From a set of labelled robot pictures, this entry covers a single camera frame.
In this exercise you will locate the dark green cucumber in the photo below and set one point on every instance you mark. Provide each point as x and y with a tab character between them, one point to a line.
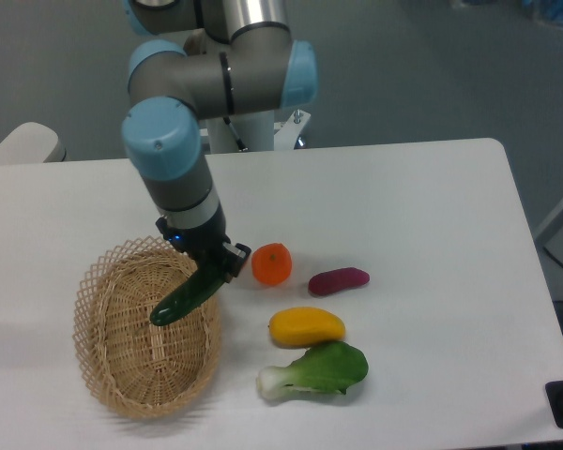
183	300

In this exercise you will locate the purple sweet potato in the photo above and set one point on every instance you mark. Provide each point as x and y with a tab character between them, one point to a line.
337	280

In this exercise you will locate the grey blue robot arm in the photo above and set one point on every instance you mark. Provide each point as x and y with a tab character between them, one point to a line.
205	60

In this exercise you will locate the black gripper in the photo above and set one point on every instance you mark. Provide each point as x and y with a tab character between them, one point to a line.
209	246

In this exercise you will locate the orange tangerine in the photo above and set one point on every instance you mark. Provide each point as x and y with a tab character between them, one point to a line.
271	264

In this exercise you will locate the woven wicker basket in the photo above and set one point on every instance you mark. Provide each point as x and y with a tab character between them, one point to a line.
133	367

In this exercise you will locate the white chair back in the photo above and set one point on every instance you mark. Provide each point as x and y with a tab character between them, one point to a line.
32	143

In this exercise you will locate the green bok choy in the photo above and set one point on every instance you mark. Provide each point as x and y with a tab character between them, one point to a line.
329	368

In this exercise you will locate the blue objects top right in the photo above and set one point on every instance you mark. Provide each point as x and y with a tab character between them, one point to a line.
548	13

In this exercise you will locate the yellow mango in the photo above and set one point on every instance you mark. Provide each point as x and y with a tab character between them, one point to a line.
305	327

